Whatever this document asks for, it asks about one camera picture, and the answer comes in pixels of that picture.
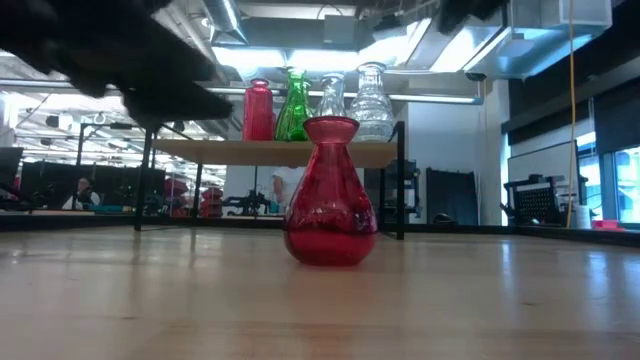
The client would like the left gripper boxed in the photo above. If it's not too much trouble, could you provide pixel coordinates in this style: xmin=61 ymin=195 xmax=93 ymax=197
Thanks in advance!
xmin=0 ymin=0 xmax=234 ymax=131

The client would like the red cylindrical glass vase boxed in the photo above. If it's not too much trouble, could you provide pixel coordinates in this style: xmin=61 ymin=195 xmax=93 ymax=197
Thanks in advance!
xmin=242 ymin=77 xmax=275 ymax=142

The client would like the green tall glass vase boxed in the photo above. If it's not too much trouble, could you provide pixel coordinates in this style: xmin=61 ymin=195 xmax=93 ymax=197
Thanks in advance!
xmin=274 ymin=67 xmax=315 ymax=143

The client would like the clear ribbed glass vase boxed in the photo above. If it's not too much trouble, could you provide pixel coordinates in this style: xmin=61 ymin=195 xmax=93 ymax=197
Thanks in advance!
xmin=348 ymin=61 xmax=396 ymax=143

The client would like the clear swirl glass vase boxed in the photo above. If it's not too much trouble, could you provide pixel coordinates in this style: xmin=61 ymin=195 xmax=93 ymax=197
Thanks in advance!
xmin=313 ymin=72 xmax=349 ymax=119

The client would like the red bulbous glass vase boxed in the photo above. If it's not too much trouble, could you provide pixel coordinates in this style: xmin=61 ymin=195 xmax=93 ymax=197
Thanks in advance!
xmin=283 ymin=115 xmax=379 ymax=267

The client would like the red bin stack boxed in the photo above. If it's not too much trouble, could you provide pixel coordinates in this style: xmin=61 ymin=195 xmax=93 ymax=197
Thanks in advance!
xmin=164 ymin=177 xmax=190 ymax=219
xmin=200 ymin=186 xmax=225 ymax=219

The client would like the bright ceiling light panel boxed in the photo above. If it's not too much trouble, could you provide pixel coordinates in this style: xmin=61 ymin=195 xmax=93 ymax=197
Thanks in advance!
xmin=212 ymin=42 xmax=419 ymax=72

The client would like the teal tray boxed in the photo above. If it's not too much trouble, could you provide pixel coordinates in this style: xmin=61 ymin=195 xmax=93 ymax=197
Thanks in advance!
xmin=88 ymin=203 xmax=132 ymax=214

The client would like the grey ceiling box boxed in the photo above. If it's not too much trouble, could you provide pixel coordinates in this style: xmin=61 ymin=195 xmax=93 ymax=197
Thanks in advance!
xmin=323 ymin=14 xmax=359 ymax=51

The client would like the person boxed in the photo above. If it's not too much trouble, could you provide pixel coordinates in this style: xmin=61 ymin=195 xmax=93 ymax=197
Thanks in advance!
xmin=271 ymin=167 xmax=306 ymax=214
xmin=62 ymin=176 xmax=101 ymax=211

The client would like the black curtain partition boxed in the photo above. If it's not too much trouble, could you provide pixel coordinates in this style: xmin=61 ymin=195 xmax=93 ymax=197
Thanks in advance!
xmin=18 ymin=160 xmax=167 ymax=211

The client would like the black panel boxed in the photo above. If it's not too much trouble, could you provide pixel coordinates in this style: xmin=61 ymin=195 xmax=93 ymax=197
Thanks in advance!
xmin=426 ymin=167 xmax=477 ymax=226

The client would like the black equipment rack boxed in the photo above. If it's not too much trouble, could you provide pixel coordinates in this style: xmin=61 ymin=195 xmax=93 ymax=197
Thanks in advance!
xmin=375 ymin=158 xmax=420 ymax=225

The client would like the black perforated rack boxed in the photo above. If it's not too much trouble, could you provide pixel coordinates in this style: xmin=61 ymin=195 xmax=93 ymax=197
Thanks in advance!
xmin=501 ymin=174 xmax=569 ymax=227

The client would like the window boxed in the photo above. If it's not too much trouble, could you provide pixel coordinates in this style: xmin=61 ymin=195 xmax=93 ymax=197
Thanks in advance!
xmin=574 ymin=130 xmax=640 ymax=225

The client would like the white paper roll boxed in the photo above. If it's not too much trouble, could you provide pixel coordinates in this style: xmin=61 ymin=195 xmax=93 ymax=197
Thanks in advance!
xmin=574 ymin=204 xmax=593 ymax=230

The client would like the pink tray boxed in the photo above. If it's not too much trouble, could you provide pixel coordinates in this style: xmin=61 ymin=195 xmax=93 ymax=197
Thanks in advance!
xmin=592 ymin=219 xmax=627 ymax=233

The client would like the wooden shelf black metal frame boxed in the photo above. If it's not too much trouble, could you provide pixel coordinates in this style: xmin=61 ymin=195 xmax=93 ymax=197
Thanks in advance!
xmin=132 ymin=118 xmax=407 ymax=242

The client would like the large white ceiling duct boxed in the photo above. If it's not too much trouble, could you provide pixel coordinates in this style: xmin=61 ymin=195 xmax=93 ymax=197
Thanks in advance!
xmin=404 ymin=0 xmax=614 ymax=81

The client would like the silver ceiling duct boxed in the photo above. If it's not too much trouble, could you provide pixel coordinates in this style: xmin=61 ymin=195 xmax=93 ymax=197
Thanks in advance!
xmin=149 ymin=0 xmax=249 ymax=136

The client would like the black aluminium rig frame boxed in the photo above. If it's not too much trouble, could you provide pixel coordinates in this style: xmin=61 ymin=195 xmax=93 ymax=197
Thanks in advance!
xmin=0 ymin=209 xmax=640 ymax=249

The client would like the yellow hanging cable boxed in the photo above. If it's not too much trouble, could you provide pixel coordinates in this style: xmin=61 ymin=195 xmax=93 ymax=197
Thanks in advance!
xmin=565 ymin=0 xmax=577 ymax=229

